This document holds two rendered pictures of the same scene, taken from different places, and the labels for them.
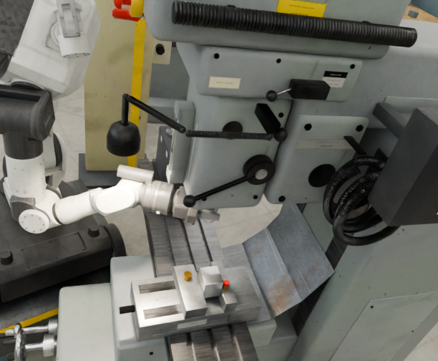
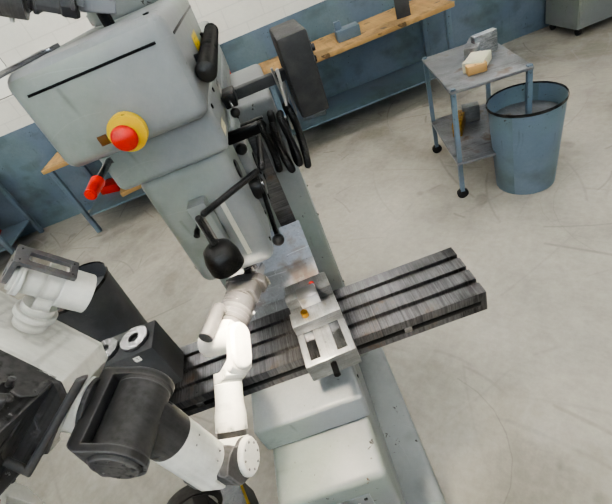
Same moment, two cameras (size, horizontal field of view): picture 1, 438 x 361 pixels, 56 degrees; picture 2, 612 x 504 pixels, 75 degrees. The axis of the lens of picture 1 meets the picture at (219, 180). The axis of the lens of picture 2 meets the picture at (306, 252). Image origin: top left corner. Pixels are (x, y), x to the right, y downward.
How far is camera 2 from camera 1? 0.80 m
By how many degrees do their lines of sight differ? 49
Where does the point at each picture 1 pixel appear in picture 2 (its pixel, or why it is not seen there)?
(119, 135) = (229, 247)
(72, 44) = (83, 278)
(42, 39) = (30, 342)
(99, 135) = not seen: outside the picture
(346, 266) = (299, 206)
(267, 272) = (280, 286)
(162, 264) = (275, 363)
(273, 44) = not seen: hidden behind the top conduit
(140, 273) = (276, 397)
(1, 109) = (131, 417)
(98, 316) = (316, 450)
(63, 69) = (79, 339)
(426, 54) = not seen: hidden behind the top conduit
